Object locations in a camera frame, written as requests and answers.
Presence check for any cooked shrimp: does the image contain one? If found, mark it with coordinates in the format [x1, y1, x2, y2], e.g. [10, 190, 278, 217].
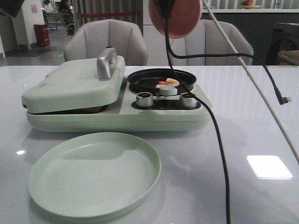
[158, 78, 180, 87]
[155, 84, 170, 89]

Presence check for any green breakfast maker lid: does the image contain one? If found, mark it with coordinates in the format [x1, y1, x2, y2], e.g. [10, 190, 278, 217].
[21, 48, 126, 114]

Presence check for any pink plastic bowl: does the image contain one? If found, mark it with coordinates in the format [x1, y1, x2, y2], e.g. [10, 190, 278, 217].
[148, 0, 203, 39]

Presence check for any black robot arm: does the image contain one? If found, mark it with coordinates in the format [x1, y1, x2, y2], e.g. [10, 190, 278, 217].
[0, 0, 24, 18]

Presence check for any green breakfast maker base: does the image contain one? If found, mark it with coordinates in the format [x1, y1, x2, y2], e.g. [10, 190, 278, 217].
[27, 78, 211, 132]

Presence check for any left silver knob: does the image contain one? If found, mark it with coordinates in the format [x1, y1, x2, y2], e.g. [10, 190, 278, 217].
[135, 92, 154, 108]

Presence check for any silver knob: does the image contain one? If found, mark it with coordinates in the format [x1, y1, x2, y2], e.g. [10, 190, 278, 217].
[135, 92, 154, 108]
[179, 92, 197, 108]

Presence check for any black round frying pan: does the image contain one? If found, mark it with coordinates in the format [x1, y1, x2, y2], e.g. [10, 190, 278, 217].
[127, 68, 197, 96]

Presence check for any right silver knob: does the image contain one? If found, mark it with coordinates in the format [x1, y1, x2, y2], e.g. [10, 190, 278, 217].
[179, 92, 197, 108]

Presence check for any white cabinet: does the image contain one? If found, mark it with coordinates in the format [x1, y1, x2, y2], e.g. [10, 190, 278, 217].
[142, 0, 168, 66]

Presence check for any light green round plate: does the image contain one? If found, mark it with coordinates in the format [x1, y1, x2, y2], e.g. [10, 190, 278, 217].
[28, 133, 161, 219]

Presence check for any left grey armchair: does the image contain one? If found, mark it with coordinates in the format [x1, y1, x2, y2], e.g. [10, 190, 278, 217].
[64, 19, 148, 66]

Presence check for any red barrier belt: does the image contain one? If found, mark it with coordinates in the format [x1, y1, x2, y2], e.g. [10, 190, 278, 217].
[80, 12, 136, 18]

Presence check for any red bin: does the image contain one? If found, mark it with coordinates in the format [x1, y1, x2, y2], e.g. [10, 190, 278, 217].
[34, 24, 50, 47]

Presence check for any seated person in background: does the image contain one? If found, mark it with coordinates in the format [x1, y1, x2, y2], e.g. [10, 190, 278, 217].
[58, 0, 75, 36]

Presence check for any fruit plate on counter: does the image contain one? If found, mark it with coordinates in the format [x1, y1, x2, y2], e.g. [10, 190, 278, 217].
[240, 0, 262, 9]

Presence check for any dark grey counter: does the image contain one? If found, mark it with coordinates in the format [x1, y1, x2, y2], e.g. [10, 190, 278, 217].
[212, 9, 299, 65]

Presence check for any green round pan handle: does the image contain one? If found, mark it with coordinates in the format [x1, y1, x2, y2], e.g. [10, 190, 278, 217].
[158, 85, 177, 96]

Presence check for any black cable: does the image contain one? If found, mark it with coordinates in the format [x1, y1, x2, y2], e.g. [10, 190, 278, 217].
[155, 0, 292, 224]

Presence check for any white cable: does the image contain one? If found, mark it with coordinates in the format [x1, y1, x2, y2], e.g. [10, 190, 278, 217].
[202, 0, 299, 164]

